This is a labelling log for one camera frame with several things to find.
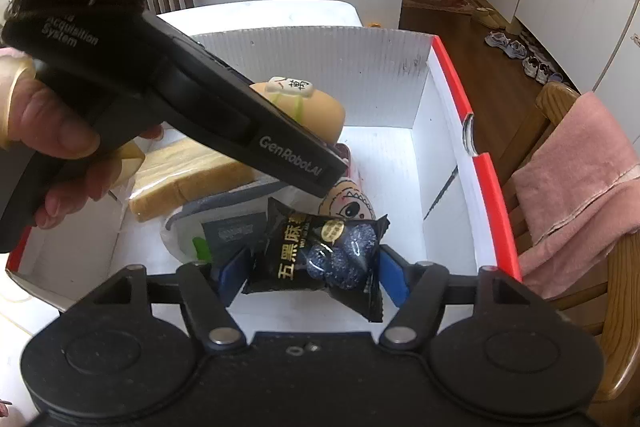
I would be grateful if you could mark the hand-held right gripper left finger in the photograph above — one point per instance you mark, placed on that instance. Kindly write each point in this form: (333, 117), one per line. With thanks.
(232, 277)

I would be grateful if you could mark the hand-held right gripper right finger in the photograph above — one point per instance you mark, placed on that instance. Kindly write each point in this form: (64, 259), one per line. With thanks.
(392, 274)

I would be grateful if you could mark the white grey packet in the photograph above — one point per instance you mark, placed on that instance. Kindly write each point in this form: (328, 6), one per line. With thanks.
(190, 217)

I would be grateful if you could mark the black snack packet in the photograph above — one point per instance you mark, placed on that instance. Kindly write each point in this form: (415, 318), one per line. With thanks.
(320, 257)

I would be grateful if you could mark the bread slice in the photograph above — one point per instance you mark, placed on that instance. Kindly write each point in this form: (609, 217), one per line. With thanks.
(190, 177)

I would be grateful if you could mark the yellow squishy toy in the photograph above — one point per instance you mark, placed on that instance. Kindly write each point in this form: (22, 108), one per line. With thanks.
(315, 107)

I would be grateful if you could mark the red cardboard box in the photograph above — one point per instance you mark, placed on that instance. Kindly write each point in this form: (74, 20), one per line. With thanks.
(380, 72)

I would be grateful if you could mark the person's left hand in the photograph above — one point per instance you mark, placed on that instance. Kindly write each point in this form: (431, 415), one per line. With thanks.
(55, 122)

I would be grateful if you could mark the pink towel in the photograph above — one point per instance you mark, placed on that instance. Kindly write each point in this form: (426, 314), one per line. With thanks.
(580, 187)

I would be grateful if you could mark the round-back wooden chair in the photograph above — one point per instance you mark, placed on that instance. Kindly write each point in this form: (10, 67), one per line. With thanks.
(620, 307)

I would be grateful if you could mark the white sneakers pair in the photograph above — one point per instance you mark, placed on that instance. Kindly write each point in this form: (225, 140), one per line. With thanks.
(542, 68)

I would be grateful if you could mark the grey sneakers pair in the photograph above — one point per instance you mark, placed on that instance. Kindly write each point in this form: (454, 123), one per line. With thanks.
(505, 44)

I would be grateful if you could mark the beige slippers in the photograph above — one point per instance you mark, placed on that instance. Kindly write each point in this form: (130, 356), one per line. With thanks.
(486, 17)

